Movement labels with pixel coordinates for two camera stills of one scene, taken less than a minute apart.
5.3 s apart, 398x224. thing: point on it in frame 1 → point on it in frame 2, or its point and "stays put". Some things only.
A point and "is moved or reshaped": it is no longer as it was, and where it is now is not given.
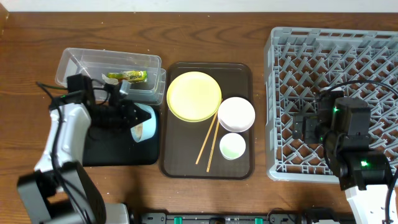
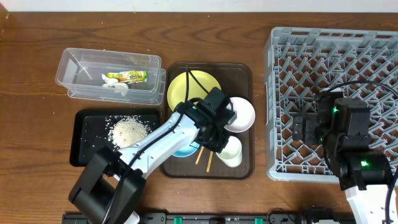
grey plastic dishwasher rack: (298, 63) stays put
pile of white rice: (138, 129) is moved or reshaped
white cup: (232, 146) is moved or reshaped
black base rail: (177, 218) stays put
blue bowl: (147, 129) → (186, 151)
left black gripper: (123, 113) → (216, 140)
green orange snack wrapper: (135, 76) stays put
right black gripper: (311, 121) stays put
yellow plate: (194, 96) stays put
